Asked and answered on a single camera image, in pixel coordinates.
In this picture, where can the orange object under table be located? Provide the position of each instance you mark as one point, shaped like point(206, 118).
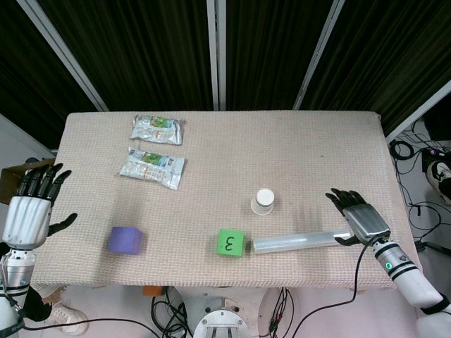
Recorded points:
point(152, 291)

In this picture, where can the black and white sneaker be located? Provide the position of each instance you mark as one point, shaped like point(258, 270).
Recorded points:
point(439, 176)

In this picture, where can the pink woven tablecloth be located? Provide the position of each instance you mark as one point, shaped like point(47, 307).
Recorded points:
point(225, 169)

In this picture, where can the brown cardboard box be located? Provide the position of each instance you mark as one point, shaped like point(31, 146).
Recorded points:
point(15, 179)

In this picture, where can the silver snack packet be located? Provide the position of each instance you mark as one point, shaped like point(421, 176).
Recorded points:
point(157, 129)
point(151, 167)

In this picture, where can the green cube with number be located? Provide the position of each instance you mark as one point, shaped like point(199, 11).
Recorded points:
point(230, 243)

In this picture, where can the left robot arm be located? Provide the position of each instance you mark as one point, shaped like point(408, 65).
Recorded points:
point(14, 281)

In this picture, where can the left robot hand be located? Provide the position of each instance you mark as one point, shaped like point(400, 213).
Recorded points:
point(26, 214)

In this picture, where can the white partition post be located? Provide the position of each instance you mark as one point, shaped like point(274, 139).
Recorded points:
point(65, 53)
point(216, 54)
point(319, 53)
point(419, 112)

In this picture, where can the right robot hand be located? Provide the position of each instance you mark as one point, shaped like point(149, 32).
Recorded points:
point(366, 218)

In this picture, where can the robot base column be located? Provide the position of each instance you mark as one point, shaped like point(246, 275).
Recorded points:
point(221, 317)

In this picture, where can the clear plastic tube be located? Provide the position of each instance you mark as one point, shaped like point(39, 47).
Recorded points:
point(296, 242)

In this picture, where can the white paper cup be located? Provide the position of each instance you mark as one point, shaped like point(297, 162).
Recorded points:
point(263, 201)

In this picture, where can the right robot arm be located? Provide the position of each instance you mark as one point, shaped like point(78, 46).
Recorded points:
point(408, 271)

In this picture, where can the purple foam cube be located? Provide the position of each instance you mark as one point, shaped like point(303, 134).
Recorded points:
point(125, 240)

